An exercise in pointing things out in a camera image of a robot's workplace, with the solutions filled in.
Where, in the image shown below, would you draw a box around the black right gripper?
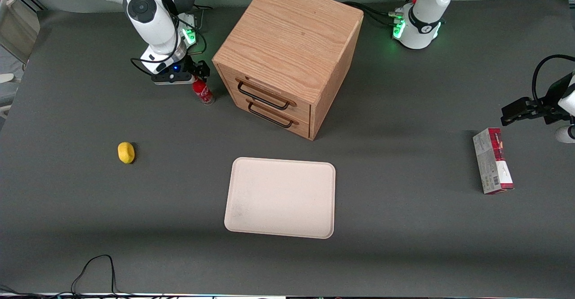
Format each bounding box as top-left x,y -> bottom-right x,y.
172,56 -> 211,84

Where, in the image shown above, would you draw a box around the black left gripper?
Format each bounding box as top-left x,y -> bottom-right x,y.
500,72 -> 574,127

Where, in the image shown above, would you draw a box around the red coke bottle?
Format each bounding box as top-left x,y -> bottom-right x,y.
192,78 -> 215,106

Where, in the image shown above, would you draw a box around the beige rectangular tray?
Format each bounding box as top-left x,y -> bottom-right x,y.
224,157 -> 336,239

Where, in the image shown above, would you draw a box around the grey and red carton box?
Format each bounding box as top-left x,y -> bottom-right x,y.
472,128 -> 514,195

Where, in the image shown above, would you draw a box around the wooden drawer cabinet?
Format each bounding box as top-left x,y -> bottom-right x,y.
212,0 -> 364,141

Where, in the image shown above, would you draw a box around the yellow lemon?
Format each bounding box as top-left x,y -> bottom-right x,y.
118,142 -> 136,164

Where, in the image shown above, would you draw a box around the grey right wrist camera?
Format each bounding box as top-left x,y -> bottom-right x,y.
151,71 -> 196,86

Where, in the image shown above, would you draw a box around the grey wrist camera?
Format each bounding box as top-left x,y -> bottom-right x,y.
555,125 -> 575,144
151,71 -> 196,86

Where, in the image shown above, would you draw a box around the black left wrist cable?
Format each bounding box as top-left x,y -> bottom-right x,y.
531,54 -> 575,104

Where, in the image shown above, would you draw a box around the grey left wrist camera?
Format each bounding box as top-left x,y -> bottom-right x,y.
555,125 -> 575,144

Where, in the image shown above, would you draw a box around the black right arm base cables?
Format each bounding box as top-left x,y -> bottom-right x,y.
193,4 -> 213,55

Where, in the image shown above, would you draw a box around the black arm base cables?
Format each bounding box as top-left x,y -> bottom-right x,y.
343,0 -> 421,28
193,4 -> 213,55

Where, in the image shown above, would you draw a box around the black wire drawer handle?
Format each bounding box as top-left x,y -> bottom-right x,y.
236,78 -> 297,111
246,99 -> 300,129

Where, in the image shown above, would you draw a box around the black left arm base cables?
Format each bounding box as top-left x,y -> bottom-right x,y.
343,0 -> 421,28

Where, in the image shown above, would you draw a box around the thin black looped cable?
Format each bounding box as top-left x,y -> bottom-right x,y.
0,254 -> 180,299

